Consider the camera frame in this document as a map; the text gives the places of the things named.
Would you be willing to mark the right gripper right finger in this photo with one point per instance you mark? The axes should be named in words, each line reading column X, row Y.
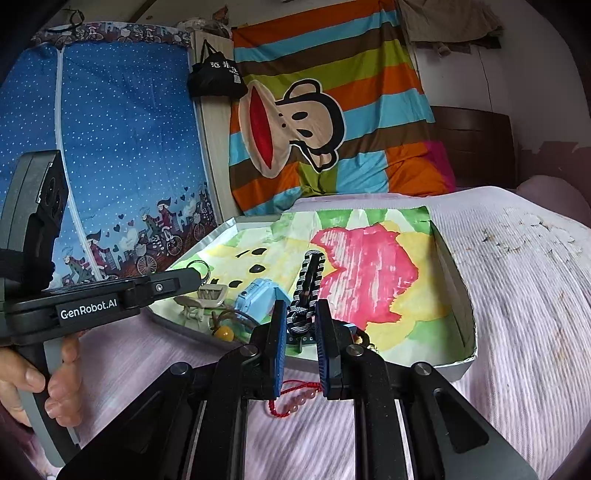
column 335, row 339

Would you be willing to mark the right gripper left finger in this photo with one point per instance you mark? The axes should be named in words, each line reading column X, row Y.
column 261, row 373

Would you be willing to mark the blue kids smartwatch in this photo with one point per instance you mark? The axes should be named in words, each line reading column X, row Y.
column 256, row 301

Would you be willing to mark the person's left hand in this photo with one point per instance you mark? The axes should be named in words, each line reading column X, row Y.
column 64, row 388

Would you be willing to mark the pink bed sheet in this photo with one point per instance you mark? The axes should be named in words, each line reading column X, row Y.
column 527, row 271

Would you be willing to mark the blue fabric wardrobe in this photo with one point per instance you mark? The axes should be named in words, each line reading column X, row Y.
column 112, row 99

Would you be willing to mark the dark wooden headboard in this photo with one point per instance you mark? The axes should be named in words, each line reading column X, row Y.
column 479, row 145

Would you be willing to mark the striped monkey blanket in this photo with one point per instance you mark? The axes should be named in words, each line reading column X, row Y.
column 333, row 105

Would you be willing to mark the pink pillow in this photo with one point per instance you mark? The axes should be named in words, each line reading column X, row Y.
column 557, row 195

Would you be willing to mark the black hanging bag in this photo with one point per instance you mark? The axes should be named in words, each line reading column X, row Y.
column 214, row 75

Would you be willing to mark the khaki hanging garment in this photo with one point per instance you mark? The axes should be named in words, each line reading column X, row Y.
column 447, row 25

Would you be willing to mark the black left camera box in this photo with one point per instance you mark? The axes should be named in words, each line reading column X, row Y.
column 31, row 221

